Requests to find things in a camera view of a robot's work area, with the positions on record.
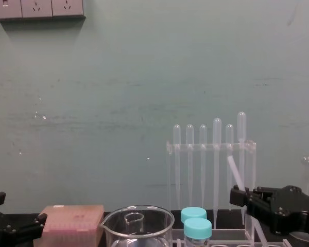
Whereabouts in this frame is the grey wall socket panel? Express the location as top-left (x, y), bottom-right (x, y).
top-left (0, 0), bottom-right (86, 21)

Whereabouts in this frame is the clear acrylic pipette rack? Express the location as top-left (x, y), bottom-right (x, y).
top-left (166, 140), bottom-right (258, 242)

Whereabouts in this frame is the teal capped glass vial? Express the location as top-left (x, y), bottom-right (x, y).
top-left (183, 218), bottom-right (213, 247)
top-left (180, 207), bottom-right (208, 225)

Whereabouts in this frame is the short clear plastic pipette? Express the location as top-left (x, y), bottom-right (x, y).
top-left (173, 124), bottom-right (181, 209)
top-left (185, 123), bottom-right (194, 207)
top-left (225, 123), bottom-right (234, 211)
top-left (199, 124), bottom-right (208, 207)

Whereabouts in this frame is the long clear plastic pipette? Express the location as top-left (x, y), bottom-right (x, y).
top-left (212, 117), bottom-right (222, 230)
top-left (237, 111), bottom-right (247, 191)

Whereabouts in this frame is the white glass stirring rod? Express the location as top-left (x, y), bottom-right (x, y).
top-left (226, 155), bottom-right (247, 192)

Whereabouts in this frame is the pink pipette tip box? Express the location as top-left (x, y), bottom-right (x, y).
top-left (32, 204), bottom-right (105, 247)

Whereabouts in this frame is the large glass beaker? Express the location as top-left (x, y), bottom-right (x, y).
top-left (100, 205), bottom-right (175, 247)

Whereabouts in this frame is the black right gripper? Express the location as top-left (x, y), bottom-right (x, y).
top-left (229, 184), bottom-right (309, 235)

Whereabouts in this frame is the small glass beaker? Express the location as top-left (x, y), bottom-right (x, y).
top-left (124, 213), bottom-right (145, 234)

